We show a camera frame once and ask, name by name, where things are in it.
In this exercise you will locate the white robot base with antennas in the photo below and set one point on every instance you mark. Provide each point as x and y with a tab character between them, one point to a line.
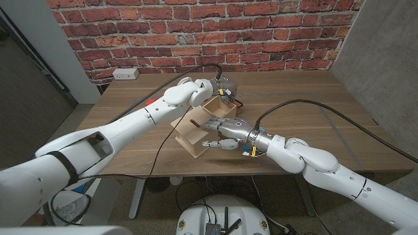
192	215

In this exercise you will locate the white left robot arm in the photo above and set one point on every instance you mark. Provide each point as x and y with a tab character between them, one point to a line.
124	127

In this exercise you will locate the black power adapter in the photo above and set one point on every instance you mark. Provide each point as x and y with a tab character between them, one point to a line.
290	229

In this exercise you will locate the white power outlet strip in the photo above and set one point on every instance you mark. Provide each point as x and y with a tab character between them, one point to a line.
125	73

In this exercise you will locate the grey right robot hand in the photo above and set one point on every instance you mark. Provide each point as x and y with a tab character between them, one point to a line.
236	129

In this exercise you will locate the black round floor device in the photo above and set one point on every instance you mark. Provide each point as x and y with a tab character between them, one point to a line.
157	184

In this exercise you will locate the white robot chest shell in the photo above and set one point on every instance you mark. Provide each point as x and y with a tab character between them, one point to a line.
65	231

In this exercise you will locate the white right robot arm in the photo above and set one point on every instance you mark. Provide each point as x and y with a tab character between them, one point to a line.
326	163

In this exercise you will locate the person's bare leg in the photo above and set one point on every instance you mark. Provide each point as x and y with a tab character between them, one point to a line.
32	222

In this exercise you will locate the red lock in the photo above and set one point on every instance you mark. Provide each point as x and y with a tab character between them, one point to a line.
149	102

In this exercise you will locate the printed brick wall backdrop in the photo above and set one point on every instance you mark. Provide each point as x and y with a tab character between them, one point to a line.
277	32

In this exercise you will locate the wooden box with slot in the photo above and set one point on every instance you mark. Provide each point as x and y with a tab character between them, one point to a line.
187	135

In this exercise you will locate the grey sneaker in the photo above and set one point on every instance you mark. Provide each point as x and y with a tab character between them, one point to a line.
70	209

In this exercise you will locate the white table leg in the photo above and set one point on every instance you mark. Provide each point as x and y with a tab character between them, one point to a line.
136	199
307	202

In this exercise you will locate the wooden drawer with red front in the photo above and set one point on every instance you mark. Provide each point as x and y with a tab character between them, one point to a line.
218	109

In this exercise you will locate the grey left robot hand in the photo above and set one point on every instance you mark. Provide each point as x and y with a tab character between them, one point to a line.
228	85

